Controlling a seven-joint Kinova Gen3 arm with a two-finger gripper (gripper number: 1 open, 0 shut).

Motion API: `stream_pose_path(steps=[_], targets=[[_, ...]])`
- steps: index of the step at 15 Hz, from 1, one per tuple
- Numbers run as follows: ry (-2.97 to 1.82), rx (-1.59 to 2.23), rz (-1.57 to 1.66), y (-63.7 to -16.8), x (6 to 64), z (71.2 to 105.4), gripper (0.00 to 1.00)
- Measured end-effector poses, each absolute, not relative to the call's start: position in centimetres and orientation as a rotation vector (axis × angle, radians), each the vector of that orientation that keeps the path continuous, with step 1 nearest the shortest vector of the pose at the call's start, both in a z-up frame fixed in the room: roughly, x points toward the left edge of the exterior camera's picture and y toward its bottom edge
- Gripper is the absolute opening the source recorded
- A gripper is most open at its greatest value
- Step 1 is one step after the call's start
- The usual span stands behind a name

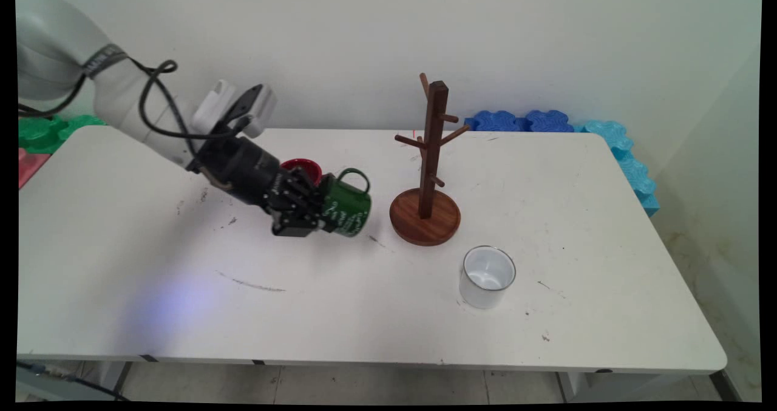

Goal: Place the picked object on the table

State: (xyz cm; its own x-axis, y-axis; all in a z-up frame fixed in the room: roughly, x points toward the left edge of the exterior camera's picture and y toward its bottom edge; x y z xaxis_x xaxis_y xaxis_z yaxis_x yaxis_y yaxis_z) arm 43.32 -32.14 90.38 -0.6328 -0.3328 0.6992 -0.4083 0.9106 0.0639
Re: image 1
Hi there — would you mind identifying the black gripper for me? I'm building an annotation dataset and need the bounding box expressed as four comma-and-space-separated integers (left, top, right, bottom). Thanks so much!
187, 136, 327, 237

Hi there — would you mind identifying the white enamel mug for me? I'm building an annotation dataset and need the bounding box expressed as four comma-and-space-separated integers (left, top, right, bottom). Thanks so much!
459, 245, 517, 310

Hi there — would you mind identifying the pink foam mat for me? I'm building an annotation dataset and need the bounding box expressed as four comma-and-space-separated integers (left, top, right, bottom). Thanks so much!
18, 148, 52, 189

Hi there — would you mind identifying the green enamel mug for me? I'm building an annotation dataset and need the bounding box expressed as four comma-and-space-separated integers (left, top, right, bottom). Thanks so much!
320, 168, 372, 237

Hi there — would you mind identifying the brown wooden mug tree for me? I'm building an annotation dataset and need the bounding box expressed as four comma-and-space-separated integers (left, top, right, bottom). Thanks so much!
389, 73, 472, 246

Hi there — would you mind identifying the dark blue foam mat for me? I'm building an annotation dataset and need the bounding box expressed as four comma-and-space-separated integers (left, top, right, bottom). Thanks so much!
464, 110, 527, 133
525, 110, 575, 134

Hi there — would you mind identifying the light blue foam mat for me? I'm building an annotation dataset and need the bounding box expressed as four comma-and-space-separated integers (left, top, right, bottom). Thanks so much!
617, 156, 661, 217
577, 120, 634, 160

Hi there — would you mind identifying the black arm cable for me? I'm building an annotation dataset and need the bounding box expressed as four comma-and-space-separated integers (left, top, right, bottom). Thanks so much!
17, 59, 257, 157

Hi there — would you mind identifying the grey table leg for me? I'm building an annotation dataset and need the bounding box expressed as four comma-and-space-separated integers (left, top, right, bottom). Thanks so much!
555, 371, 690, 403
17, 360, 132, 403

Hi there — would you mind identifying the red enamel mug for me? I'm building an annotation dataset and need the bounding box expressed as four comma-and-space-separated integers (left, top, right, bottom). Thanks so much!
280, 158, 323, 186

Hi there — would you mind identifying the green foam mat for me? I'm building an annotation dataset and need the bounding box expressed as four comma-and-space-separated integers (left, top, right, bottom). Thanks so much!
18, 115, 110, 155

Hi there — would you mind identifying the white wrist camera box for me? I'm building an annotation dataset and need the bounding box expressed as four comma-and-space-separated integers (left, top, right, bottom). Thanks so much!
193, 80, 279, 139

